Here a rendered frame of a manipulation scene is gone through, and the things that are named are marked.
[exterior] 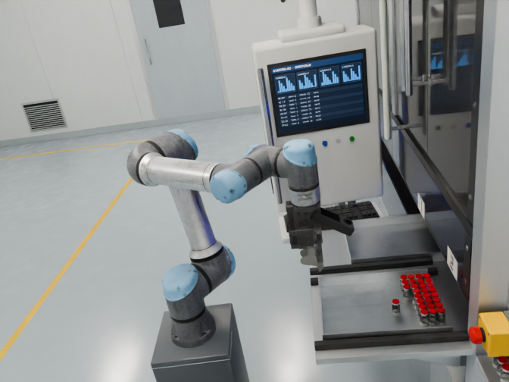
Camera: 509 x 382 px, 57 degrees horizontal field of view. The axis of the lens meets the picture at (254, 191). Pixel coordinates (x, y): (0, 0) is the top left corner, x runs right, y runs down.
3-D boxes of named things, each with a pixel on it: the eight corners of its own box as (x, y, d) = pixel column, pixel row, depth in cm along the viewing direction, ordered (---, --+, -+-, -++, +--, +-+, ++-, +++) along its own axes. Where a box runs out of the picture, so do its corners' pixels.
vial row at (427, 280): (429, 284, 143) (429, 272, 141) (446, 325, 127) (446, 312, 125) (422, 285, 143) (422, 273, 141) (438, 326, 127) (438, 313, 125)
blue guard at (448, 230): (363, 99, 291) (361, 70, 284) (471, 300, 117) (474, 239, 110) (362, 99, 291) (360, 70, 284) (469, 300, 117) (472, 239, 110)
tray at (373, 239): (434, 220, 175) (434, 211, 174) (456, 258, 152) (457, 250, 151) (343, 229, 180) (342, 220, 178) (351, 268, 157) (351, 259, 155)
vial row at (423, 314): (413, 286, 143) (413, 273, 141) (429, 327, 127) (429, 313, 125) (407, 286, 144) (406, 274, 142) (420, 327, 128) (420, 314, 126)
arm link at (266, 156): (230, 154, 114) (265, 159, 108) (258, 138, 122) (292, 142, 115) (235, 183, 118) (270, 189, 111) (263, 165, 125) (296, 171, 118)
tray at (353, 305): (427, 277, 146) (427, 267, 145) (452, 336, 123) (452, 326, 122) (319, 286, 151) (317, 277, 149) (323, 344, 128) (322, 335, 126)
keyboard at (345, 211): (370, 203, 210) (370, 198, 209) (379, 218, 197) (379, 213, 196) (283, 217, 211) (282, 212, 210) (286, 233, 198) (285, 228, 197)
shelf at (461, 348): (430, 217, 181) (431, 213, 180) (505, 352, 118) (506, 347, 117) (307, 230, 187) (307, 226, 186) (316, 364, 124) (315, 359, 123)
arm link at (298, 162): (291, 136, 114) (321, 139, 109) (297, 176, 119) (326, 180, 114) (273, 147, 109) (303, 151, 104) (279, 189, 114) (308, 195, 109)
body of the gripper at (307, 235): (291, 236, 125) (285, 196, 120) (323, 233, 124) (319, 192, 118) (291, 252, 118) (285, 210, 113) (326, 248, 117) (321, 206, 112)
